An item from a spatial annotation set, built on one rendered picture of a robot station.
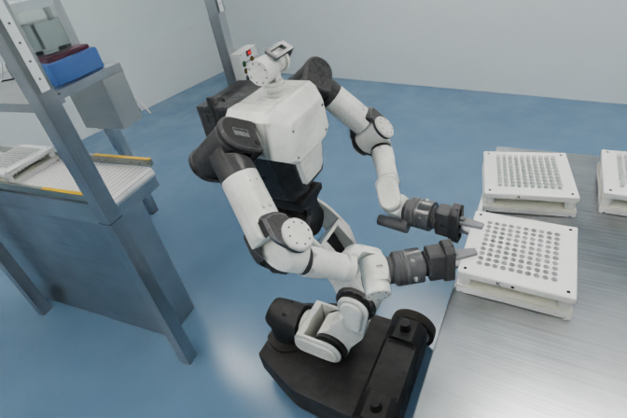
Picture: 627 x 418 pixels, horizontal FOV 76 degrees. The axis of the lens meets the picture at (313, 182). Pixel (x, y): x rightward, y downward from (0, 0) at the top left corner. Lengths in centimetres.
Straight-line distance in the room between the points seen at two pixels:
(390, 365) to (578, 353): 88
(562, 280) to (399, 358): 88
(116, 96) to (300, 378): 132
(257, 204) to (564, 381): 71
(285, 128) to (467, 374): 68
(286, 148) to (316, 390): 105
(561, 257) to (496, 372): 32
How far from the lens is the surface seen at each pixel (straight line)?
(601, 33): 409
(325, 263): 92
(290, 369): 183
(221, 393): 208
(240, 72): 215
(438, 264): 105
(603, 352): 107
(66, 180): 205
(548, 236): 118
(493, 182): 134
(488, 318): 106
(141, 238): 203
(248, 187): 90
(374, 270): 102
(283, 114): 103
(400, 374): 174
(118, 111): 171
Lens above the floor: 169
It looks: 33 degrees down
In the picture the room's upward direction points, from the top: 11 degrees counter-clockwise
